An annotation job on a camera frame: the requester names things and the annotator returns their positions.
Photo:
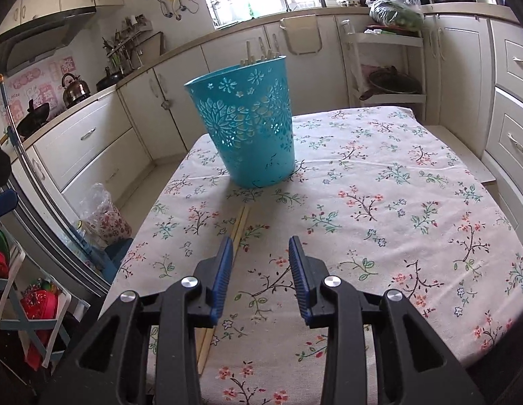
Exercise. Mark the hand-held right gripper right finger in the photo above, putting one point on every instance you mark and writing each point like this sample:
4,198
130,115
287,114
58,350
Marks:
298,278

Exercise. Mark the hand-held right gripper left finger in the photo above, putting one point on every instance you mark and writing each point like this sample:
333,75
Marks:
222,278

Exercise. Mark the bundle of wooden chopsticks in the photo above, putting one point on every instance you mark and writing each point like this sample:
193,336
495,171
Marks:
240,228

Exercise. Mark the blue perforated plastic basket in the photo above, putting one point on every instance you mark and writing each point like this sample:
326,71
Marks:
253,152

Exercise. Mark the steel refrigerator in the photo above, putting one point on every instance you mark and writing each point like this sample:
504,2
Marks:
46,228

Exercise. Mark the black wok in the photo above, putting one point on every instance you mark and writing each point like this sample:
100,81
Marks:
33,116

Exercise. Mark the floral tablecloth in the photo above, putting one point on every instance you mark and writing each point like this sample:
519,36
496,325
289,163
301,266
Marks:
371,219

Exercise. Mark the cream drawer cabinets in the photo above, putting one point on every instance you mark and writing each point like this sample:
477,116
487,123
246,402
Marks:
96,147

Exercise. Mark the plastic bag with floral jar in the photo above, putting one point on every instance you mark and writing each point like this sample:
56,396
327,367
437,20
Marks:
104,221

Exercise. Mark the red bag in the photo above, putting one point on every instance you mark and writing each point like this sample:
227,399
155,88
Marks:
39,306

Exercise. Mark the steel kettle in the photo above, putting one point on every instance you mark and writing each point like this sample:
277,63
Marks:
74,92

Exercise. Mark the blue stool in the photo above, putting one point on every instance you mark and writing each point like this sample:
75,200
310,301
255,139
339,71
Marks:
113,257

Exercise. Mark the white storage rack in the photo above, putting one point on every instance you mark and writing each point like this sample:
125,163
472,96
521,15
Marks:
54,333

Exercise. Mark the black cooking pot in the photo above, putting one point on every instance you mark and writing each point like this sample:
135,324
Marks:
110,81

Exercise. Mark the range hood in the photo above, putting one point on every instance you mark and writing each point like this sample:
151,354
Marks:
42,29

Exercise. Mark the black frying pan with lid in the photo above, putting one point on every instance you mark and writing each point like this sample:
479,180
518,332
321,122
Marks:
390,84

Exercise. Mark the cream sink cabinets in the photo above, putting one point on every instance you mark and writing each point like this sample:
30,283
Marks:
244,38

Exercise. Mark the white shelf rack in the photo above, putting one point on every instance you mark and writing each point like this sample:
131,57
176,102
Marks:
392,41

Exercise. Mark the cream tall cabinets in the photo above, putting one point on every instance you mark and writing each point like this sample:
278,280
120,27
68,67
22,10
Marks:
468,71

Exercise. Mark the bag of green vegetables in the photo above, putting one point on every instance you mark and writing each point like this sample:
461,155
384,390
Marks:
396,10

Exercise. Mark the pink patterned wall sticker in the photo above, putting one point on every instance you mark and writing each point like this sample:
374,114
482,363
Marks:
46,88

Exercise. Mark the wall utensil rack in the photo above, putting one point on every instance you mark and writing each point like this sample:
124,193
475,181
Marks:
126,44

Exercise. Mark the white hanging bin frame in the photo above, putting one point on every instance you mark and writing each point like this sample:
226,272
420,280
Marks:
301,51

